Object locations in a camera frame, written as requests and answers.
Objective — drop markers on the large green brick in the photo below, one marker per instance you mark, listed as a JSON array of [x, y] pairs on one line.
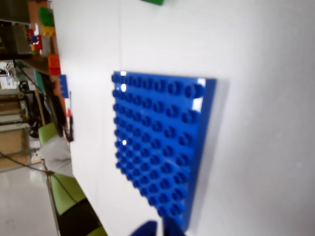
[[46, 16]]

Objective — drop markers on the small yellow brick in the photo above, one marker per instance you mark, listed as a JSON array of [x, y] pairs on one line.
[[48, 30]]

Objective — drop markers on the green 2x4 brick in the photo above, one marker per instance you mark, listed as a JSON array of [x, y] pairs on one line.
[[152, 2]]

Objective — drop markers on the dark cabinet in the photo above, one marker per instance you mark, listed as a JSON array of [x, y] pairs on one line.
[[14, 29]]

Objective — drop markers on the small blue brick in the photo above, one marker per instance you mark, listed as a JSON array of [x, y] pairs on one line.
[[63, 86]]

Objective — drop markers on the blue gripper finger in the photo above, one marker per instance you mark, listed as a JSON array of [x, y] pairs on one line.
[[173, 228], [146, 229]]

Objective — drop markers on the blue 8x8 studded baseplate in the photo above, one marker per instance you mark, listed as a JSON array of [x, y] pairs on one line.
[[152, 137]]

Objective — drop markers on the orange cube brick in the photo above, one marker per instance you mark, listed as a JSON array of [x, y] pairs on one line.
[[54, 64]]

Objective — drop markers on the lime green chair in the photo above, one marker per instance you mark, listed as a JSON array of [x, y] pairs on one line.
[[48, 132], [69, 194]]

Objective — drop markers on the red white blue brick figure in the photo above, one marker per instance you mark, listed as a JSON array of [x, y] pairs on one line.
[[35, 40]]

